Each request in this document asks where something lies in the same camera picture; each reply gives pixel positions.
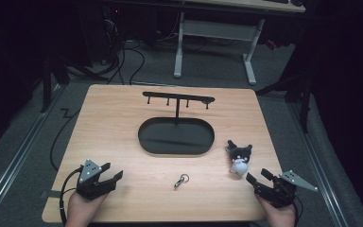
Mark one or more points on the black key rack with tray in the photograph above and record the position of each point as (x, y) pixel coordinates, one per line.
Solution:
(176, 138)

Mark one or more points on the metal keyring clasp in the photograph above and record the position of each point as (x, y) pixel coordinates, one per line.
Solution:
(179, 183)

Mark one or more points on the person's right hand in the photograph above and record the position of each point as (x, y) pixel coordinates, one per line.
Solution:
(280, 217)

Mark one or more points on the person's left hand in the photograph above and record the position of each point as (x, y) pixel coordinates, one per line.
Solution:
(80, 211)

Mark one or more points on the black and white plush toy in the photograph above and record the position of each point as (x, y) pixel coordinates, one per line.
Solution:
(240, 156)

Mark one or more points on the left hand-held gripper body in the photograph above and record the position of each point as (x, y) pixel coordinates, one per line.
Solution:
(89, 186)

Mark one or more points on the grey tape strip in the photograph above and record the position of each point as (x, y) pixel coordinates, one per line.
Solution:
(52, 194)

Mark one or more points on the small red object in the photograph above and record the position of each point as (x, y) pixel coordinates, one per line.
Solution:
(271, 44)

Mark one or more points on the white-legged wooden desk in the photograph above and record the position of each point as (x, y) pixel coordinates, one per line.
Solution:
(220, 30)

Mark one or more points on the metal floor rail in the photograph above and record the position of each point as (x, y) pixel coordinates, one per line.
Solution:
(319, 170)
(15, 160)

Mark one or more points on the black keyboard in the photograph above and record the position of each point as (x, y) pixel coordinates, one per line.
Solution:
(275, 1)

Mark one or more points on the black metal stand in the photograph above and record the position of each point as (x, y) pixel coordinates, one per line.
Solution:
(46, 85)
(305, 104)

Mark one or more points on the black computer mouse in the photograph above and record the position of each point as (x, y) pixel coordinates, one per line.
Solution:
(297, 2)

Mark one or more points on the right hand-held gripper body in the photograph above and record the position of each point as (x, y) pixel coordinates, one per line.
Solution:
(277, 194)

